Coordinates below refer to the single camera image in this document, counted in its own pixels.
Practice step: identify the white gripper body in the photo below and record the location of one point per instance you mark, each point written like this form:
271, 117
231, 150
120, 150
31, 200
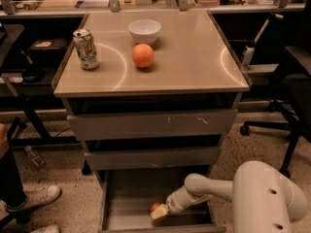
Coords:
174, 202

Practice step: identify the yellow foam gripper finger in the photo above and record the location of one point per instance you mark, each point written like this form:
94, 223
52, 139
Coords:
160, 215

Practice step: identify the red apple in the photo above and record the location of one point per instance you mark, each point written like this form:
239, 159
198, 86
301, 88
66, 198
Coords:
156, 206

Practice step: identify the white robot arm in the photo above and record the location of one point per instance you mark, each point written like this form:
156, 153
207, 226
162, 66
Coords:
263, 200

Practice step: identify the middle grey drawer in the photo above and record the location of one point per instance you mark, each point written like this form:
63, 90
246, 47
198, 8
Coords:
140, 159

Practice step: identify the bottom grey open drawer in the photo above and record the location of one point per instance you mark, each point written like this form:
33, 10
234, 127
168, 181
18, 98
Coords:
128, 196

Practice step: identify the top grey drawer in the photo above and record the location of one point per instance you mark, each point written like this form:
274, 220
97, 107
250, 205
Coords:
151, 124

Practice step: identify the white sneaker lower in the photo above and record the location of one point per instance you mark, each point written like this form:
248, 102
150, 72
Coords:
47, 229

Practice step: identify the white sneaker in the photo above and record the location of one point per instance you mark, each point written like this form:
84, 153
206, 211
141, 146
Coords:
47, 229
37, 198

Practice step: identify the black office chair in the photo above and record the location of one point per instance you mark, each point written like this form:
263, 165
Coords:
291, 80

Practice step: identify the white sneaker upper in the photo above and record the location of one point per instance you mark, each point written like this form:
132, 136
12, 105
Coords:
37, 198

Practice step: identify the plastic water bottle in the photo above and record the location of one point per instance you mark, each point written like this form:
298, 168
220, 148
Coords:
35, 157

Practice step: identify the orange fruit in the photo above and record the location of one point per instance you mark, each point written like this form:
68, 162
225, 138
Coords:
143, 56

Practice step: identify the dark trouser leg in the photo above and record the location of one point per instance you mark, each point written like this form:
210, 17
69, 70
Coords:
11, 189

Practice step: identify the white bowl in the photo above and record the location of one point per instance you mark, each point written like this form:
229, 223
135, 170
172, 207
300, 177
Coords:
144, 31

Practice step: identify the green white soda can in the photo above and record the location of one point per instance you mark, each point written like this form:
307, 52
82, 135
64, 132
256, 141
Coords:
86, 49

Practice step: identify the black desk stand left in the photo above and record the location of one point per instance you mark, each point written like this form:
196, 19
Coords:
29, 106

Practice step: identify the black box on shelf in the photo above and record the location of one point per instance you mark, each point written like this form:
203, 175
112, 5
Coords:
49, 48

